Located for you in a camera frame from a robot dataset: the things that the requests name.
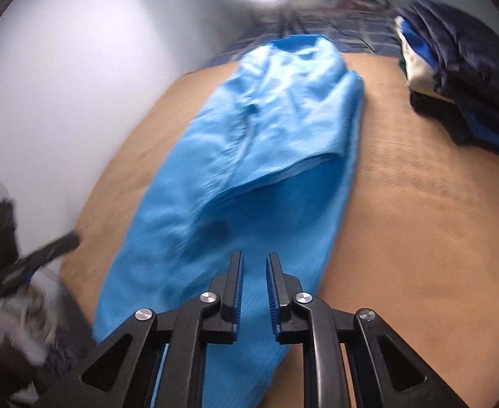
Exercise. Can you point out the black folded garment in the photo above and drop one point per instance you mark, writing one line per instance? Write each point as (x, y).
(436, 110)

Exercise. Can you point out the pile of dark folded clothes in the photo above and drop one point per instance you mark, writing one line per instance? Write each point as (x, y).
(419, 46)

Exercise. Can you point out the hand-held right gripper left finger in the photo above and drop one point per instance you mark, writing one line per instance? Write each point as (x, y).
(237, 289)

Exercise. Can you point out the blue checked bed sheet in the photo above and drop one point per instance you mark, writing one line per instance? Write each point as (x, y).
(360, 38)

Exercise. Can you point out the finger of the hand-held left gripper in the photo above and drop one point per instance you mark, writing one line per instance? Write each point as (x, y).
(41, 257)

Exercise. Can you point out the light blue zip jacket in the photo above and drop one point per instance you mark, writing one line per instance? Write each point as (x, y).
(275, 157)

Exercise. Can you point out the cream folded garment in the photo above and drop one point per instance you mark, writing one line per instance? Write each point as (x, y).
(415, 72)

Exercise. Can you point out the black tripod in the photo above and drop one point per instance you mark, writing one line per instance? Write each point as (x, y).
(285, 19)

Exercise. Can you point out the person's left hand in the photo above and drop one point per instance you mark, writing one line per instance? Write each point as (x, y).
(28, 318)

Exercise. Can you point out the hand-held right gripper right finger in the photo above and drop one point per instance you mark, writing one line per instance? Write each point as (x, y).
(272, 293)

